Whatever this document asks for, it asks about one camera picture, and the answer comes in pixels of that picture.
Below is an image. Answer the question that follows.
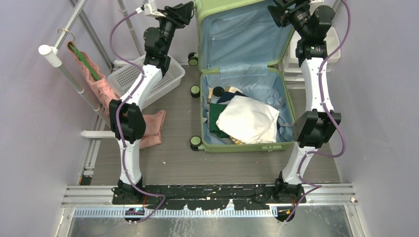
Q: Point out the white and silver clothes rack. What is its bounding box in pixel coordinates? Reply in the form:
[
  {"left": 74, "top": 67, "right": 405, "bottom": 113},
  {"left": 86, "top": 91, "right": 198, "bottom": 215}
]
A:
[{"left": 38, "top": 0, "right": 145, "bottom": 140}]

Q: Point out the navy blue folded garment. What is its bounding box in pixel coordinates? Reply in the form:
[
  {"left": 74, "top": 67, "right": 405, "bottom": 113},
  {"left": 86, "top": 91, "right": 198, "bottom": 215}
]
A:
[{"left": 217, "top": 91, "right": 247, "bottom": 105}]

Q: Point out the black round jar lid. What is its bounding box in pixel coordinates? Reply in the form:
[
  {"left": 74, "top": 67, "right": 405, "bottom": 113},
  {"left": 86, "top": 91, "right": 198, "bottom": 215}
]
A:
[{"left": 212, "top": 86, "right": 225, "bottom": 98}]

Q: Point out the yellow white striped garment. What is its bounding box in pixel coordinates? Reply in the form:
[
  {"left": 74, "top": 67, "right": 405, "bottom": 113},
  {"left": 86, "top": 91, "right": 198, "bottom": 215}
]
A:
[{"left": 230, "top": 136, "right": 244, "bottom": 145}]

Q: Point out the white plastic drawer organizer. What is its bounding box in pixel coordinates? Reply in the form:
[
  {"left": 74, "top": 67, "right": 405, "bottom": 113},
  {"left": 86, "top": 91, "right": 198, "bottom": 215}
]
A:
[{"left": 278, "top": 27, "right": 340, "bottom": 83}]

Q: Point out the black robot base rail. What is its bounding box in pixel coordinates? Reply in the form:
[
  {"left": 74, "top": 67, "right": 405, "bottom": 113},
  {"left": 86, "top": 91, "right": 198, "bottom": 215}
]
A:
[{"left": 111, "top": 180, "right": 306, "bottom": 221}]

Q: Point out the green ribbed hard-shell suitcase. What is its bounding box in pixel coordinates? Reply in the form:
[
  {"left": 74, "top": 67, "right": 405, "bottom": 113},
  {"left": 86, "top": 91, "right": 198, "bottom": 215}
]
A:
[{"left": 190, "top": 0, "right": 295, "bottom": 153}]

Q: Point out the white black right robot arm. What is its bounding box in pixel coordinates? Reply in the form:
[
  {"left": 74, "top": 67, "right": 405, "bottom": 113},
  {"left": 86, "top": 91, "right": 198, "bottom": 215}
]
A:
[{"left": 268, "top": 0, "right": 341, "bottom": 203}]

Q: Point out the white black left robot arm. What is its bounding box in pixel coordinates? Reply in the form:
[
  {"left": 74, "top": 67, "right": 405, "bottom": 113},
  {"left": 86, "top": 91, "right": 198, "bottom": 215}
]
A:
[{"left": 109, "top": 0, "right": 195, "bottom": 204}]

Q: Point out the green clothes hanger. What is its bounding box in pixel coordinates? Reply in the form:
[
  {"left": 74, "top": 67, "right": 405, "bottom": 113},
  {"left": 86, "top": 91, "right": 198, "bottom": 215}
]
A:
[{"left": 68, "top": 41, "right": 100, "bottom": 81}]

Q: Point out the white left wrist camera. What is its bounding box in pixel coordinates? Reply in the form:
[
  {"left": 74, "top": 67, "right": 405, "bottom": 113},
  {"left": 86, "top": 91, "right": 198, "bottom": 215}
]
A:
[{"left": 135, "top": 0, "right": 166, "bottom": 18}]

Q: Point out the white perforated plastic basket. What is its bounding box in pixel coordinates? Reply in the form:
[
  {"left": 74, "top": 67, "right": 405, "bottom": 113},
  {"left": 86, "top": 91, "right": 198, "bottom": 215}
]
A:
[{"left": 106, "top": 54, "right": 186, "bottom": 110}]

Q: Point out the dark green folded garment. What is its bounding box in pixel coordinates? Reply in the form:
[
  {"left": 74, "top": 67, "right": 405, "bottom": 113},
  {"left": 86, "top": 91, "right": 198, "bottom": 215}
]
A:
[{"left": 208, "top": 103, "right": 230, "bottom": 138}]

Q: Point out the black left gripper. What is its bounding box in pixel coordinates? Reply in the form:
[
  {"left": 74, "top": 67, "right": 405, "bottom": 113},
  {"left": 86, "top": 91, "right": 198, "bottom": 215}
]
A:
[{"left": 153, "top": 2, "right": 192, "bottom": 55}]

